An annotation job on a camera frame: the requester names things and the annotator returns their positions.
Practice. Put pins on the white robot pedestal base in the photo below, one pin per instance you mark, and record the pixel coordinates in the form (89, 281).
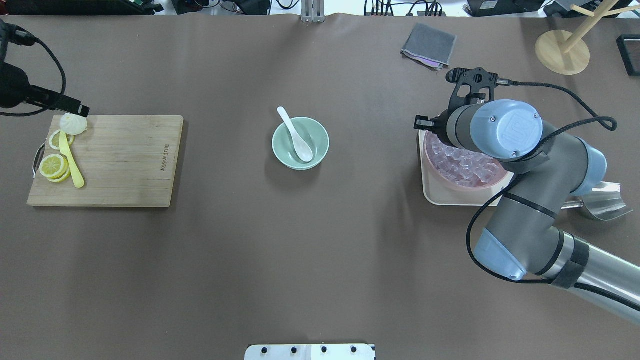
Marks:
(312, 351)

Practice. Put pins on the pile of clear ice cubes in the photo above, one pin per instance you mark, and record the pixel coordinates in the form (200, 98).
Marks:
(465, 162)

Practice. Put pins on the grey folded cloth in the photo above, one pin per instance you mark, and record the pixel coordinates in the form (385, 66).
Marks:
(429, 46)

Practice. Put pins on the bamboo cutting board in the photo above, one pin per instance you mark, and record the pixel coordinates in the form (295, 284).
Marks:
(125, 160)

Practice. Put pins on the pink bowl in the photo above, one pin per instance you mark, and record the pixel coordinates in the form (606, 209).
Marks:
(450, 177)

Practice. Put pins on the aluminium frame post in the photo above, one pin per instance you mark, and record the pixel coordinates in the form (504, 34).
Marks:
(313, 11)

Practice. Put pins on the mint green bowl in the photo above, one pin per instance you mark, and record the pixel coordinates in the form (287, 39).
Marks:
(312, 132)

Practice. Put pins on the metal ice scoop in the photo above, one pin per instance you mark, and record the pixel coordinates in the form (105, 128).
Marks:
(603, 203)

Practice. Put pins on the cream rectangular tray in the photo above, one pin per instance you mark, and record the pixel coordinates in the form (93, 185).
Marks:
(441, 192)

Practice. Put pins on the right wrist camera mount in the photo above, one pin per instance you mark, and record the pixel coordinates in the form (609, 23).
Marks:
(473, 86)

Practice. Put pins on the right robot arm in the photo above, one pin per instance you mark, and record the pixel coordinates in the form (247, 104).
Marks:
(520, 244)

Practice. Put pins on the wooden mug tree stand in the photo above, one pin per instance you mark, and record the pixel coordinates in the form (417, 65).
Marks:
(564, 52)

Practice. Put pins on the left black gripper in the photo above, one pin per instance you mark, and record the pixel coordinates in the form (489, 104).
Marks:
(14, 84)

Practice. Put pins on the white ceramic spoon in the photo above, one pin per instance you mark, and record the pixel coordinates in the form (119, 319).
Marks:
(301, 147)

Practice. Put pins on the lemon slice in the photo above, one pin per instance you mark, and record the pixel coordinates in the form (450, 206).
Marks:
(53, 166)
(54, 140)

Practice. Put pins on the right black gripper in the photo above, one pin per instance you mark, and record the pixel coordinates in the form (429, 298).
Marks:
(441, 126)

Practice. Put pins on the yellow plastic spoon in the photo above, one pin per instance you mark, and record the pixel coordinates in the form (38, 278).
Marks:
(64, 147)

